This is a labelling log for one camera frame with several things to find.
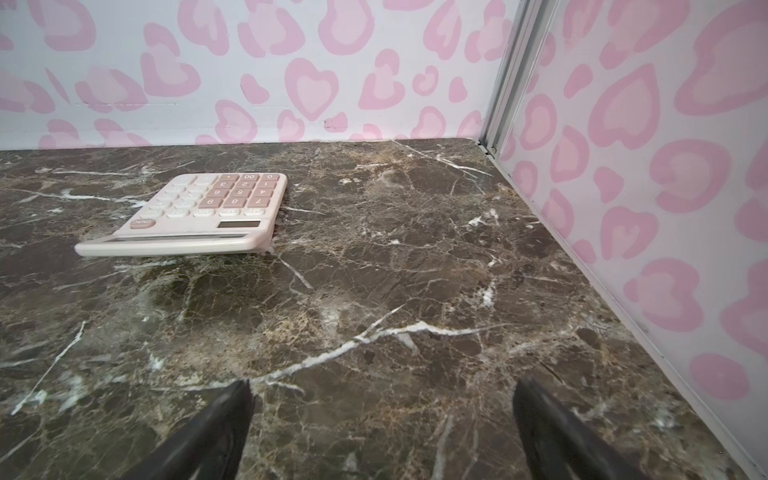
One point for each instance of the pink desk calculator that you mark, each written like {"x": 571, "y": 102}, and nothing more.
{"x": 199, "y": 213}

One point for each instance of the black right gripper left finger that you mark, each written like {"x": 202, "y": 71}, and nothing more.
{"x": 209, "y": 446}

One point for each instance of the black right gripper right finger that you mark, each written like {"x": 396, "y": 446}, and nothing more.
{"x": 558, "y": 445}

